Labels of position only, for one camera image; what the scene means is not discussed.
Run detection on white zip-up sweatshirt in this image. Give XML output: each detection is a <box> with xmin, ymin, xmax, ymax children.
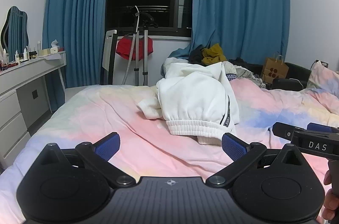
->
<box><xmin>137</xmin><ymin>62</ymin><xmax>240</xmax><ymax>145</ymax></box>

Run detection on grey white crumpled clothes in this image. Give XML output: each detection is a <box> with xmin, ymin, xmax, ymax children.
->
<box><xmin>222</xmin><ymin>61</ymin><xmax>266</xmax><ymax>88</ymax></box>

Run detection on person's right hand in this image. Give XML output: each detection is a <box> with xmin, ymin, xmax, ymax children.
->
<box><xmin>319</xmin><ymin>172</ymin><xmax>339</xmax><ymax>222</ymax></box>

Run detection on pastel tie-dye duvet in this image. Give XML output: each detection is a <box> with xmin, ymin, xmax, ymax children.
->
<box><xmin>1</xmin><ymin>79</ymin><xmax>338</xmax><ymax>223</ymax></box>

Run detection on black bedside bench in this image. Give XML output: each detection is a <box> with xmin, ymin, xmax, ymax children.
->
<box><xmin>264</xmin><ymin>63</ymin><xmax>311</xmax><ymax>91</ymax></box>

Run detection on pastel pillow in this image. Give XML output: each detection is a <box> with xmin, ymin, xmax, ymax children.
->
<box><xmin>307</xmin><ymin>61</ymin><xmax>339</xmax><ymax>98</ymax></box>

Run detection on brown paper bag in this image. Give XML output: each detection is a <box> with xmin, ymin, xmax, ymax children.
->
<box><xmin>261</xmin><ymin>54</ymin><xmax>289</xmax><ymax>84</ymax></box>

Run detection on white dressing table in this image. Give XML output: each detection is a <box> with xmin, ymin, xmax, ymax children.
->
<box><xmin>1</xmin><ymin>51</ymin><xmax>67</xmax><ymax>169</ymax></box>

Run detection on mustard yellow garment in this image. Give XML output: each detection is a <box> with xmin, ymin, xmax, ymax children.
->
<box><xmin>202</xmin><ymin>43</ymin><xmax>227</xmax><ymax>66</ymax></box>

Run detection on white crumpled bedding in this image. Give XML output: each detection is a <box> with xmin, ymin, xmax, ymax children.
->
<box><xmin>160</xmin><ymin>57</ymin><xmax>190</xmax><ymax>79</ymax></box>

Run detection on dark navy garment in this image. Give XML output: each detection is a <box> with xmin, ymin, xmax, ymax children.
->
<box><xmin>189</xmin><ymin>45</ymin><xmax>204</xmax><ymax>66</ymax></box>

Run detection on red garment on stand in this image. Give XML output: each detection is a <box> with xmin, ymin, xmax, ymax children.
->
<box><xmin>116</xmin><ymin>37</ymin><xmax>155</xmax><ymax>60</ymax></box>

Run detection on tissue box on dresser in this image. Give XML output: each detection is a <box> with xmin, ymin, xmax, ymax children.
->
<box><xmin>50</xmin><ymin>40</ymin><xmax>60</xmax><ymax>54</ymax></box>

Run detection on blue right curtain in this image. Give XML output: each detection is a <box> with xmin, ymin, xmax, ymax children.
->
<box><xmin>171</xmin><ymin>0</ymin><xmax>290</xmax><ymax>64</ymax></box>

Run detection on blue curtain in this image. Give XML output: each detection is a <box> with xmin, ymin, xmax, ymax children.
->
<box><xmin>171</xmin><ymin>0</ymin><xmax>290</xmax><ymax>64</ymax></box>
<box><xmin>43</xmin><ymin>0</ymin><xmax>106</xmax><ymax>111</ymax></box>

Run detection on blue left curtain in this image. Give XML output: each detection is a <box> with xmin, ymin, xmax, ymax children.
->
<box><xmin>43</xmin><ymin>0</ymin><xmax>106</xmax><ymax>111</ymax></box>

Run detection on silver tripod stand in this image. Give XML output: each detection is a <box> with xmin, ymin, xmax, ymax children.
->
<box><xmin>122</xmin><ymin>6</ymin><xmax>158</xmax><ymax>86</ymax></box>

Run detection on wavy black-framed mirror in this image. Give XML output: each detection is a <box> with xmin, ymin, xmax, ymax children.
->
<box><xmin>1</xmin><ymin>6</ymin><xmax>29</xmax><ymax>57</ymax></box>

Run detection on white chair with black frame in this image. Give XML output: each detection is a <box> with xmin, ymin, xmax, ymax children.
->
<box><xmin>101</xmin><ymin>30</ymin><xmax>118</xmax><ymax>85</ymax></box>

